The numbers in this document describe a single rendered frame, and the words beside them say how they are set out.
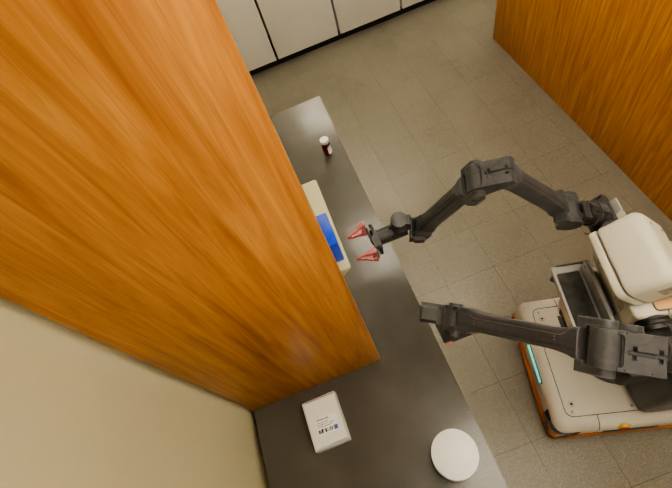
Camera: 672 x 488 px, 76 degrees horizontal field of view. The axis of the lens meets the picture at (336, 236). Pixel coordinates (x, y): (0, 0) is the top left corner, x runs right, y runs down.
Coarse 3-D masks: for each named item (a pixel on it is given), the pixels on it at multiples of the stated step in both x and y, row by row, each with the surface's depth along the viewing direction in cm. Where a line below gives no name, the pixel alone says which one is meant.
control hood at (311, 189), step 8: (304, 184) 127; (312, 184) 126; (312, 192) 125; (320, 192) 124; (312, 200) 123; (320, 200) 123; (312, 208) 122; (320, 208) 121; (328, 216) 119; (336, 232) 116; (344, 256) 111; (344, 264) 110; (344, 272) 111
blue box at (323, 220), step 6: (318, 216) 109; (324, 216) 108; (318, 222) 108; (324, 222) 107; (324, 228) 106; (330, 228) 106; (324, 234) 105; (330, 234) 105; (330, 240) 104; (336, 240) 104; (330, 246) 104; (336, 246) 105; (336, 252) 107; (336, 258) 109; (342, 258) 110
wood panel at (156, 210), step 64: (0, 0) 37; (64, 0) 38; (128, 0) 40; (192, 0) 42; (0, 64) 41; (64, 64) 43; (128, 64) 45; (192, 64) 47; (0, 128) 46; (64, 128) 48; (128, 128) 50; (192, 128) 53; (256, 128) 56; (0, 192) 52; (64, 192) 55; (128, 192) 58; (192, 192) 61; (256, 192) 66; (0, 256) 60; (64, 256) 63; (128, 256) 68; (192, 256) 73; (256, 256) 79; (320, 256) 86; (64, 320) 76; (128, 320) 82; (192, 320) 90; (256, 320) 99; (320, 320) 110; (256, 384) 133
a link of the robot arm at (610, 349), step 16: (592, 336) 82; (608, 336) 80; (624, 336) 79; (640, 336) 79; (656, 336) 79; (592, 352) 81; (608, 352) 80; (624, 352) 79; (640, 352) 79; (656, 352) 78; (608, 368) 79; (624, 368) 79; (640, 368) 78; (656, 368) 78
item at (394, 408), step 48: (288, 144) 218; (336, 144) 211; (336, 192) 195; (384, 288) 166; (384, 336) 157; (432, 336) 153; (336, 384) 152; (384, 384) 148; (432, 384) 145; (288, 432) 147; (384, 432) 140; (432, 432) 137; (480, 432) 135; (288, 480) 139; (336, 480) 136; (384, 480) 133; (432, 480) 131; (480, 480) 128
